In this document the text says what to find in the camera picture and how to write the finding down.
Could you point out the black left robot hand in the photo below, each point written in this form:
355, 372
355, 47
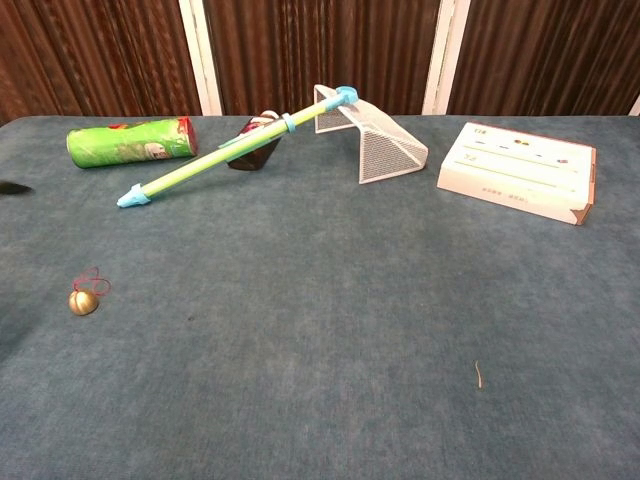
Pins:
11, 188

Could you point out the green chips can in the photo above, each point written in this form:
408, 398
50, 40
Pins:
125, 143

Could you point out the brown pleated screen panel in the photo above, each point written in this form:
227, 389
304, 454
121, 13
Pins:
550, 55
95, 55
320, 50

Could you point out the green and blue water squirter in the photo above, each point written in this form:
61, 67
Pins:
200, 167

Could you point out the dark brown sauce bottle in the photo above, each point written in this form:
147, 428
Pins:
252, 159

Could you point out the blue table cloth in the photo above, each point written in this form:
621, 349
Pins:
320, 325

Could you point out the white cardboard box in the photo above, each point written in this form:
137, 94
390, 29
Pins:
520, 167

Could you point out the white screen frame post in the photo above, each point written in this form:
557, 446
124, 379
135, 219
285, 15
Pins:
446, 55
200, 55
635, 107

